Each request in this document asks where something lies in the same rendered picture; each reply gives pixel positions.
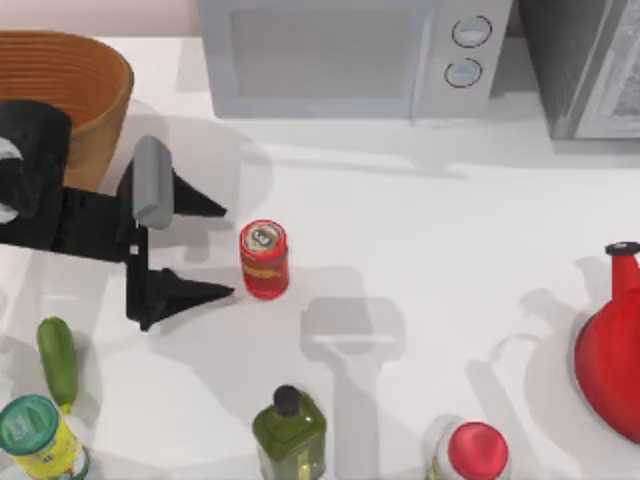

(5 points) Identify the microwave oven door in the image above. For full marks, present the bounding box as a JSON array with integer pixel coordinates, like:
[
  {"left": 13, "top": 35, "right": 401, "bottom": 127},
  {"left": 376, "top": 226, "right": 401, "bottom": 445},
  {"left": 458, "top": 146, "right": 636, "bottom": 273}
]
[{"left": 198, "top": 0, "right": 432, "bottom": 126}]

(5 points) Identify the green bottle with black cap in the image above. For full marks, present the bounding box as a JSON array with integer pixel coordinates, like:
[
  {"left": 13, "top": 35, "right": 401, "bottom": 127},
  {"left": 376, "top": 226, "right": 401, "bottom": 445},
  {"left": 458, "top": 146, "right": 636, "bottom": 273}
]
[{"left": 251, "top": 383, "right": 329, "bottom": 480}]

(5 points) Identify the bottle with red cap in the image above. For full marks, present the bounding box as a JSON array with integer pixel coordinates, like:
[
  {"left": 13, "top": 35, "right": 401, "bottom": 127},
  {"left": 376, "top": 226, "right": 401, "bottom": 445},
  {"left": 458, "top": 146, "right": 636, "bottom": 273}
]
[{"left": 424, "top": 414, "right": 513, "bottom": 480}]

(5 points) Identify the pale microwave oven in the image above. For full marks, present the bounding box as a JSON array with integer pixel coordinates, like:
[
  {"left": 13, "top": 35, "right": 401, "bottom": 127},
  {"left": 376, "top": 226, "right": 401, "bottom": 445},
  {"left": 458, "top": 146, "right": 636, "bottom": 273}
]
[{"left": 196, "top": 0, "right": 520, "bottom": 130}]

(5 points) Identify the yellow can with green lid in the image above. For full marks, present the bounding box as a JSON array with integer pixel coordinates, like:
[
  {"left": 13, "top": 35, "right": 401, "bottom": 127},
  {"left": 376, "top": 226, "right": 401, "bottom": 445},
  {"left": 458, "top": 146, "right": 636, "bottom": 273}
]
[{"left": 0, "top": 394, "right": 92, "bottom": 480}]

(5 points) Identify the brown woven basket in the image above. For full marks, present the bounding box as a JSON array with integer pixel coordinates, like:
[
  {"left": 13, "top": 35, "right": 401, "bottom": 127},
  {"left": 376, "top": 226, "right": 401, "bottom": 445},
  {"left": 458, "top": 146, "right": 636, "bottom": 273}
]
[{"left": 0, "top": 30, "right": 136, "bottom": 194}]

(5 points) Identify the round microwave knob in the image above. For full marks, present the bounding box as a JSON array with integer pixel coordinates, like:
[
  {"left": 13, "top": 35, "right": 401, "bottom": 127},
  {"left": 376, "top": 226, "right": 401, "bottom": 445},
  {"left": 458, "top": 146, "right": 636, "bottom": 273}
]
[
  {"left": 451, "top": 14, "right": 494, "bottom": 49},
  {"left": 443, "top": 56, "right": 484, "bottom": 91}
]

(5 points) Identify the grey cabinet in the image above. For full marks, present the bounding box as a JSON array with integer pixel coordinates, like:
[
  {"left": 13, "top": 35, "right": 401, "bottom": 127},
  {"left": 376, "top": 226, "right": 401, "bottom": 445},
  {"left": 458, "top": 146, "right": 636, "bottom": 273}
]
[{"left": 516, "top": 0, "right": 640, "bottom": 142}]

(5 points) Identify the green cucumber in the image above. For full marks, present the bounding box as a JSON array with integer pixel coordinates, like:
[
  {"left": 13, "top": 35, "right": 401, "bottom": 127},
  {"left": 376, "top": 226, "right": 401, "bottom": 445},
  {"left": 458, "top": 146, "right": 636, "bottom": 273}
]
[{"left": 36, "top": 316, "right": 79, "bottom": 414}]

